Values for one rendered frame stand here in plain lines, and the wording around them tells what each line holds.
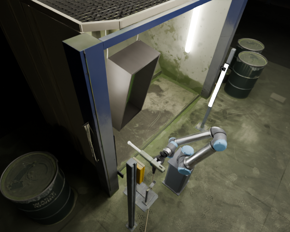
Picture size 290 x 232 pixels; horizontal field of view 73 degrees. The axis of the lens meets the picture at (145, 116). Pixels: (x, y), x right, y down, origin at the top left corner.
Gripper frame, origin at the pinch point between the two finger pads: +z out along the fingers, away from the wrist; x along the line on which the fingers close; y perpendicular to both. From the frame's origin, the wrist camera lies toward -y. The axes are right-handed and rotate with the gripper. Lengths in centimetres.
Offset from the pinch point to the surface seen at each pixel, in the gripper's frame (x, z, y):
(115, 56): 102, -51, -56
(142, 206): -10.4, 26.8, 35.8
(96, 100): 45, 21, -72
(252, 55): 15, -350, 31
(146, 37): 221, -250, 29
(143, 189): 0.0, 13.5, 35.0
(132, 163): -3, 33, -49
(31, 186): 86, 90, 28
